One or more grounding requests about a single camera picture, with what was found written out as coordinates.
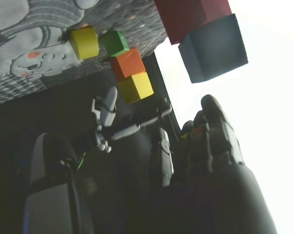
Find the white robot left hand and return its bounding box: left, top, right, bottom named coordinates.
left=146, top=94, right=278, bottom=234

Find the large yellow cube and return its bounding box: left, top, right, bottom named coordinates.
left=116, top=72, right=154, bottom=105

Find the light blue cube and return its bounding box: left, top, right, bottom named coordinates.
left=177, top=13, right=249, bottom=84

